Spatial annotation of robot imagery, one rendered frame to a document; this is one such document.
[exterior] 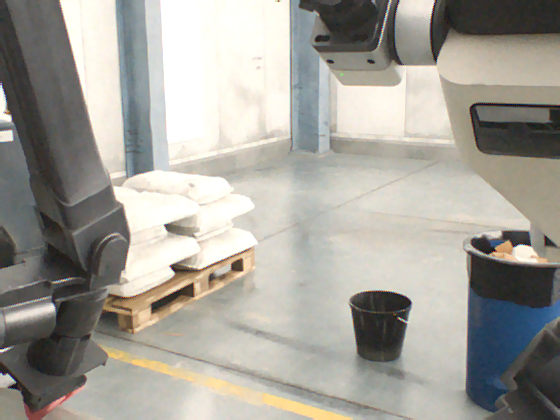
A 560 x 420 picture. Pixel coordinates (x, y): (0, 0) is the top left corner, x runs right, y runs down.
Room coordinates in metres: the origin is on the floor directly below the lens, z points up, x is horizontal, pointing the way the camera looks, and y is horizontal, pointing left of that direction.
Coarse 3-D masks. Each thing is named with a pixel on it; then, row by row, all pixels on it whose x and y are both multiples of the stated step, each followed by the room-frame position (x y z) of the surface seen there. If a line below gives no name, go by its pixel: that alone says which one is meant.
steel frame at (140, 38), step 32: (128, 0) 6.66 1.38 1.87; (160, 0) 6.59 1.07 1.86; (128, 32) 6.67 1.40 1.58; (160, 32) 6.57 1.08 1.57; (128, 64) 6.67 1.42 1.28; (160, 64) 6.56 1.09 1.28; (320, 64) 9.11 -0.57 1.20; (128, 96) 6.65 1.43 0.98; (160, 96) 6.54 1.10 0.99; (320, 96) 9.12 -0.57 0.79; (128, 128) 6.63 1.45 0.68; (160, 128) 6.52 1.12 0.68; (320, 128) 9.12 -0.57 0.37; (128, 160) 6.61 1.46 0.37; (160, 160) 6.50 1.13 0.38
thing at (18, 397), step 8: (0, 392) 0.71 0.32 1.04; (8, 392) 0.71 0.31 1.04; (16, 392) 0.71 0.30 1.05; (0, 400) 0.71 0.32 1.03; (8, 400) 0.71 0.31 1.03; (16, 400) 0.71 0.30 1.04; (0, 408) 0.71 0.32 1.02; (8, 408) 0.71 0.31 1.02; (16, 408) 0.71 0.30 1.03; (56, 408) 0.67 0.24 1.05; (64, 408) 0.67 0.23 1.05; (0, 416) 0.72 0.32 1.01; (8, 416) 0.71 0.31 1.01; (16, 416) 0.71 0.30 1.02; (24, 416) 0.70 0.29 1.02; (48, 416) 0.68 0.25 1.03; (56, 416) 0.67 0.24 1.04; (64, 416) 0.66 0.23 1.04; (72, 416) 0.65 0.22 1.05; (80, 416) 0.66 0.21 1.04; (88, 416) 0.65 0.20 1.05; (96, 416) 0.65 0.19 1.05
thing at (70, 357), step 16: (48, 336) 0.63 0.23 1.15; (64, 336) 0.63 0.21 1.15; (80, 336) 0.65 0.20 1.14; (0, 352) 0.65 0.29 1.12; (16, 352) 0.65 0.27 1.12; (32, 352) 0.65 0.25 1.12; (48, 352) 0.63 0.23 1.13; (64, 352) 0.63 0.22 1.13; (80, 352) 0.65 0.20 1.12; (96, 352) 0.69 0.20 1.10; (0, 368) 0.64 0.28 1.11; (16, 368) 0.63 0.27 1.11; (32, 368) 0.64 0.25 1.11; (48, 368) 0.64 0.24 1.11; (64, 368) 0.64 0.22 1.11; (80, 368) 0.67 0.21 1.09; (32, 384) 0.62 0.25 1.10; (48, 384) 0.63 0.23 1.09; (64, 384) 0.64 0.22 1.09; (32, 400) 0.61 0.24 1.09
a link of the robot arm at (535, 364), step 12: (552, 324) 0.39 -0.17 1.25; (540, 336) 0.39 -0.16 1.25; (552, 336) 0.39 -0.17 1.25; (540, 348) 0.40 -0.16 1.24; (552, 348) 0.39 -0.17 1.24; (528, 360) 0.40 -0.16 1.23; (540, 360) 0.40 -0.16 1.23; (552, 360) 0.39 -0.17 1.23; (528, 372) 0.41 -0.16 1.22; (540, 372) 0.40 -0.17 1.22; (552, 372) 0.39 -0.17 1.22; (540, 384) 0.40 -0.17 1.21; (552, 384) 0.39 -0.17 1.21; (552, 396) 0.39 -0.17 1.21
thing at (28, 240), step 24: (0, 120) 0.89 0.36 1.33; (0, 144) 0.80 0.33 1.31; (0, 168) 0.80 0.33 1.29; (24, 168) 0.83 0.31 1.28; (0, 192) 0.80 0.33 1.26; (24, 192) 0.83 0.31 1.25; (0, 216) 0.80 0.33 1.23; (24, 216) 0.82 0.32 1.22; (0, 240) 0.81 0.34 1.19; (24, 240) 0.82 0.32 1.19; (0, 264) 0.82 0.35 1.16
